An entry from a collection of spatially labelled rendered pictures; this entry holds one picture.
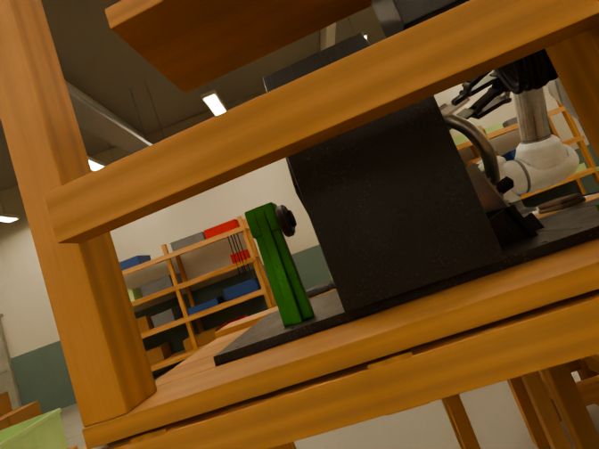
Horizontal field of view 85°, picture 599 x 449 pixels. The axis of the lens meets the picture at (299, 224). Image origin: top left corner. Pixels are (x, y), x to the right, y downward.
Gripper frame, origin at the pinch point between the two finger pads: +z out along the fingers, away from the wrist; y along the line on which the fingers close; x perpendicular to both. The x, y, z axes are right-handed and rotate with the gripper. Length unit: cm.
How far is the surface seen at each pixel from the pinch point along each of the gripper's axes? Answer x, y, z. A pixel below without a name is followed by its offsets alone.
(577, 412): 36, -115, 11
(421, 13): 8.8, 28.4, 5.3
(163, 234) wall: -526, -196, 340
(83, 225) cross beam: 17, 38, 72
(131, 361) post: 25, 16, 85
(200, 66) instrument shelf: -13, 42, 43
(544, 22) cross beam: 29.6, 24.7, 1.4
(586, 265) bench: 46.8, -0.1, 14.8
